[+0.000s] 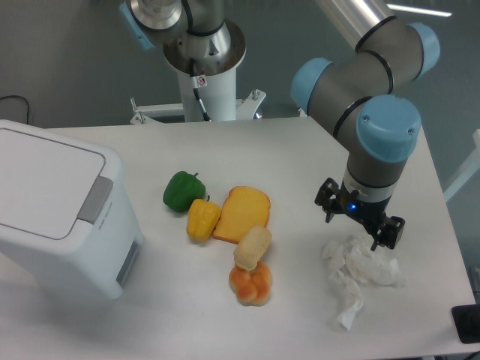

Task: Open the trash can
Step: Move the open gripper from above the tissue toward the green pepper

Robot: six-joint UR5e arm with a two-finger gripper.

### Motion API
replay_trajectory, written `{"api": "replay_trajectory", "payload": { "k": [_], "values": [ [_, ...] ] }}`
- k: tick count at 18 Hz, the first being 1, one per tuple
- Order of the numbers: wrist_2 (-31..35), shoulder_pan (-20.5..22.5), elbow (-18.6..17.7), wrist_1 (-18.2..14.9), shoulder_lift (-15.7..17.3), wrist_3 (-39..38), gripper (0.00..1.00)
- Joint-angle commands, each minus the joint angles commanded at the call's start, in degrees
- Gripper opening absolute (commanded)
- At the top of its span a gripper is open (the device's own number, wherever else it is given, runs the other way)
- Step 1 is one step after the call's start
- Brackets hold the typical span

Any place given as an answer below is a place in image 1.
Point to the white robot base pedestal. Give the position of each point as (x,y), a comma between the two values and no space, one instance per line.
(206,69)

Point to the crumpled white tissue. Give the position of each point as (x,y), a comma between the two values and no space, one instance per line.
(351,265)

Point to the green bell pepper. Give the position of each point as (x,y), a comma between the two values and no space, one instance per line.
(183,188)

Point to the pale bread block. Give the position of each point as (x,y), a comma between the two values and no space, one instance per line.
(251,248)

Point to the orange toast slice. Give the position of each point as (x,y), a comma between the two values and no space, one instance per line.
(244,208)

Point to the white trash can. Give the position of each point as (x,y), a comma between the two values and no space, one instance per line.
(65,214)

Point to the black device at edge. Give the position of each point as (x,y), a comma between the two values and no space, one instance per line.
(466,321)

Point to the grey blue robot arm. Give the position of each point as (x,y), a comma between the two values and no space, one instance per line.
(354,101)

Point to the orange bread roll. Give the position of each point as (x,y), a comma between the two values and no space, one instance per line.
(251,287)

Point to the yellow bell pepper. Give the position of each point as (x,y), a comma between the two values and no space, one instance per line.
(202,218)

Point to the white frame at right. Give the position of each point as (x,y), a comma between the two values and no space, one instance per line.
(464,172)

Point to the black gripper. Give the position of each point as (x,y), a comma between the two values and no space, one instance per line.
(386,231)

